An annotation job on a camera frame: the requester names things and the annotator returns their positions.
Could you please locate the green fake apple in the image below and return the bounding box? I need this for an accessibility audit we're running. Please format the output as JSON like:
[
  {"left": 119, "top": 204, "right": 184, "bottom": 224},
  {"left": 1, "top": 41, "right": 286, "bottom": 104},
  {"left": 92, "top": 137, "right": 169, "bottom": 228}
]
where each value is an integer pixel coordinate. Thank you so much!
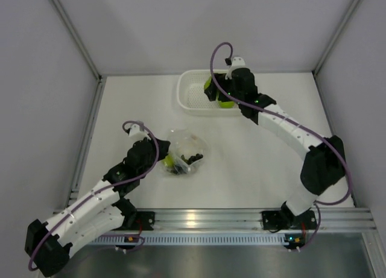
[
  {"left": 163, "top": 155, "right": 174, "bottom": 168},
  {"left": 218, "top": 100, "right": 235, "bottom": 109}
]

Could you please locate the pale green fake cabbage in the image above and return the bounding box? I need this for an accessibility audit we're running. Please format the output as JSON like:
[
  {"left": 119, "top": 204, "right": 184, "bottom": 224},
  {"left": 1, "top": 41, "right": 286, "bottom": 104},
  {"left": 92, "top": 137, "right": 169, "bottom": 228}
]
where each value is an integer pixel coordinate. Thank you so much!
[{"left": 204, "top": 77, "right": 215, "bottom": 94}]

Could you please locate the clear polka dot zip bag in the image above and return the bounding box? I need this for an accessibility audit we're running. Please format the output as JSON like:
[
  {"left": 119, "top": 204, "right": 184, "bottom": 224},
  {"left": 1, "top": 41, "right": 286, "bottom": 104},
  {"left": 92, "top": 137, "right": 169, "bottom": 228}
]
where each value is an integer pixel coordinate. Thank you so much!
[{"left": 160, "top": 128, "right": 209, "bottom": 176}]

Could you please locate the dark green fake vegetable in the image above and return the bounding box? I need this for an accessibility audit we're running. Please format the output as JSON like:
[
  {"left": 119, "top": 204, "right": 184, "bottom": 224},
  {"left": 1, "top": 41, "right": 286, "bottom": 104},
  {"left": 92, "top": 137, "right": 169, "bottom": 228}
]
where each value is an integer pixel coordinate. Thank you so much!
[{"left": 166, "top": 153, "right": 204, "bottom": 175}]

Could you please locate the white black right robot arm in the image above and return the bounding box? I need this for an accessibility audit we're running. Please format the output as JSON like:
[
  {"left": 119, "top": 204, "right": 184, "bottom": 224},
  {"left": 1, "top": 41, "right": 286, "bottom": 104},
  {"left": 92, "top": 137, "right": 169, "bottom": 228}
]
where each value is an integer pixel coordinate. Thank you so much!
[{"left": 203, "top": 67, "right": 348, "bottom": 231}]

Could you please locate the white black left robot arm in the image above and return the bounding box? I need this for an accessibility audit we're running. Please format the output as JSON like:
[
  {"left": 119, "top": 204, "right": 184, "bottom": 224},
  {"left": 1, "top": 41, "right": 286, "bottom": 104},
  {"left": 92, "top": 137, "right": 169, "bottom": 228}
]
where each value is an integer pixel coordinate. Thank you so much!
[{"left": 25, "top": 136, "right": 171, "bottom": 277}]

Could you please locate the white perforated plastic basket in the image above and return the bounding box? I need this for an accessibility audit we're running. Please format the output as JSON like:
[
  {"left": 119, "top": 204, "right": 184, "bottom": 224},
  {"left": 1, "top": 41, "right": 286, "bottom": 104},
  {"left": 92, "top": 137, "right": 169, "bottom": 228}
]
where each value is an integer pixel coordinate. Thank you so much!
[{"left": 176, "top": 69, "right": 257, "bottom": 116}]

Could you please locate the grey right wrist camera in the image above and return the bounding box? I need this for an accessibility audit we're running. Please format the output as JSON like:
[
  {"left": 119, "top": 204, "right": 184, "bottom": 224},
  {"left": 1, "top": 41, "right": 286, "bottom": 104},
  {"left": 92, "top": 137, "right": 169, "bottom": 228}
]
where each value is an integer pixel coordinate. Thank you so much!
[{"left": 225, "top": 56, "right": 246, "bottom": 79}]

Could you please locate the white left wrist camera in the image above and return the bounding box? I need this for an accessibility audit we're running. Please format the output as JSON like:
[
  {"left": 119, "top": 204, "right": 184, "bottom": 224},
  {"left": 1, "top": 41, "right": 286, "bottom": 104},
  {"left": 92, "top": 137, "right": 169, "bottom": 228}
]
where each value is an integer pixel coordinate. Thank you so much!
[{"left": 127, "top": 124, "right": 150, "bottom": 142}]

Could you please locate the aluminium frame post left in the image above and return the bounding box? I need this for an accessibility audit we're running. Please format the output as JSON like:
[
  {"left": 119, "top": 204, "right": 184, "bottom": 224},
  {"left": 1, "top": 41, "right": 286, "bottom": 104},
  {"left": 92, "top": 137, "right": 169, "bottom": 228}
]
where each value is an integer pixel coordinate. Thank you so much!
[{"left": 48, "top": 0, "right": 102, "bottom": 81}]

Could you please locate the aluminium frame post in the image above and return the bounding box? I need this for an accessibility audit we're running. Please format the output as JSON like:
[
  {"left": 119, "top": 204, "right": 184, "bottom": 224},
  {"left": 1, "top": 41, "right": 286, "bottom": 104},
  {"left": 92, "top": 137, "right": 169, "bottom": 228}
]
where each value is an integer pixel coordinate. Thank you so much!
[
  {"left": 48, "top": 0, "right": 102, "bottom": 81},
  {"left": 312, "top": 0, "right": 363, "bottom": 78}
]

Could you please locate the white slotted cable duct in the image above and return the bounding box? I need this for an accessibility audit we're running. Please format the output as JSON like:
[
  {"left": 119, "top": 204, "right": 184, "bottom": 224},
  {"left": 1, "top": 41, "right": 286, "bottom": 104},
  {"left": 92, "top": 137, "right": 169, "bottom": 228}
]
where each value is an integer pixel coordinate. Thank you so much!
[{"left": 60, "top": 233, "right": 290, "bottom": 246}]

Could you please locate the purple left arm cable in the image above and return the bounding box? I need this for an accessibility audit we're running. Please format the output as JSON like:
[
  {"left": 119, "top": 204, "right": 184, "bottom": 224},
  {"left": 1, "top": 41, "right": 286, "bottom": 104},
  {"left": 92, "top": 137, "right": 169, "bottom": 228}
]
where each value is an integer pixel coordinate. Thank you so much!
[{"left": 27, "top": 120, "right": 160, "bottom": 271}]

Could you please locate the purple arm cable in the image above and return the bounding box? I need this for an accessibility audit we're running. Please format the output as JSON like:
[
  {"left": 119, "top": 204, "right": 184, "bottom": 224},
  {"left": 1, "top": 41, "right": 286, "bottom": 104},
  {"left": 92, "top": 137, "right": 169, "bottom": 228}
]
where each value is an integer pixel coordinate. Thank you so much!
[
  {"left": 209, "top": 42, "right": 353, "bottom": 206},
  {"left": 27, "top": 120, "right": 160, "bottom": 271}
]

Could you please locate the aluminium frame post right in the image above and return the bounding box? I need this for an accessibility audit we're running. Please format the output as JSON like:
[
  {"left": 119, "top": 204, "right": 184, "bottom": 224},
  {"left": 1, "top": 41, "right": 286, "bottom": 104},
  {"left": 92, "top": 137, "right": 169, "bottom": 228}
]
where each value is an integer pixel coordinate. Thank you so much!
[{"left": 312, "top": 0, "right": 363, "bottom": 78}]

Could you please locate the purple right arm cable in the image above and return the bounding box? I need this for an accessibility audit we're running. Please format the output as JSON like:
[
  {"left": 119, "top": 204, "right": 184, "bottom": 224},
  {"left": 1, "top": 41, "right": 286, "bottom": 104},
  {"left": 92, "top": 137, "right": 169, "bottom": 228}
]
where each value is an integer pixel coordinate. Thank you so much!
[{"left": 209, "top": 42, "right": 353, "bottom": 206}]

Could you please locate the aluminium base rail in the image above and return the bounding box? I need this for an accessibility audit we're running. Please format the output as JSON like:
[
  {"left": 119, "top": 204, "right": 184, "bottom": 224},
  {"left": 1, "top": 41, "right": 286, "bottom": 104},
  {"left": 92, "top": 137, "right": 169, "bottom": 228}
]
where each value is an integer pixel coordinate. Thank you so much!
[{"left": 48, "top": 207, "right": 376, "bottom": 233}]

